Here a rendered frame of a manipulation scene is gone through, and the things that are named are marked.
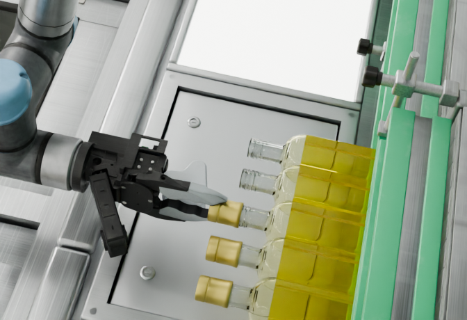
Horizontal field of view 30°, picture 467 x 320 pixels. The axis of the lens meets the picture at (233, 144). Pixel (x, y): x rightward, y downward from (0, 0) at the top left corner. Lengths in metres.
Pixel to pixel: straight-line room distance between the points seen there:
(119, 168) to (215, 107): 0.32
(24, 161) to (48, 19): 0.20
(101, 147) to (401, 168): 0.41
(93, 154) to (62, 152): 0.05
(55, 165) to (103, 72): 0.36
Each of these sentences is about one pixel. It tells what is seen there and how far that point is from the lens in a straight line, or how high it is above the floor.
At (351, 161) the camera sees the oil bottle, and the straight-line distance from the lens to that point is 1.24.
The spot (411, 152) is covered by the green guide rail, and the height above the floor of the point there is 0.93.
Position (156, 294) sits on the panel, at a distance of 1.28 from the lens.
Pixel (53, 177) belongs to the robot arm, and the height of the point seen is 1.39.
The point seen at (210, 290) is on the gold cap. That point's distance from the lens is 1.13.
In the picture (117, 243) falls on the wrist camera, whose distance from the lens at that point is 1.15.
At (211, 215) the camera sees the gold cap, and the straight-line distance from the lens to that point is 1.18.
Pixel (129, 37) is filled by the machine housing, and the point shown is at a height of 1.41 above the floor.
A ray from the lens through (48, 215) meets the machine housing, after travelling 1.38.
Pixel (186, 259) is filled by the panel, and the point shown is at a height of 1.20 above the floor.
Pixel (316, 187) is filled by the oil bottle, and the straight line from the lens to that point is 1.20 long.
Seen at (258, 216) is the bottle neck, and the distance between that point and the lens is 1.18.
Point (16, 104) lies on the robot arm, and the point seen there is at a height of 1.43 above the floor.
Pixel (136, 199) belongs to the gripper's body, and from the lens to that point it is 1.21.
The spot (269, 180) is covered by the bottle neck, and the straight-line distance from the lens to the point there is 1.21.
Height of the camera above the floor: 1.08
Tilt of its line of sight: 4 degrees up
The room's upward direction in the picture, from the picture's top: 78 degrees counter-clockwise
